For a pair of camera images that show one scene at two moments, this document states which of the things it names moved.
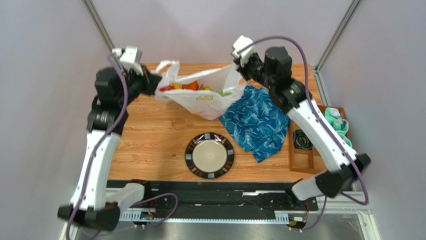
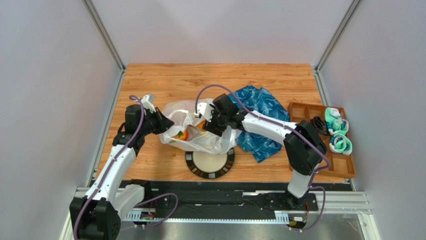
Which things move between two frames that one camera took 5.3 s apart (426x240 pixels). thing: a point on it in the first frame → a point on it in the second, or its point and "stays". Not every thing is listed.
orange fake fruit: [193, 86] → [200, 125]
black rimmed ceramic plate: [209, 155] stays
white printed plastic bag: [207, 105] → [188, 131]
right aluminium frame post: [352, 9] stays
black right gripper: [245, 67] → [215, 121]
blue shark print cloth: [257, 122] stays
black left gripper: [150, 81] → [163, 123]
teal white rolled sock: [334, 117] stays
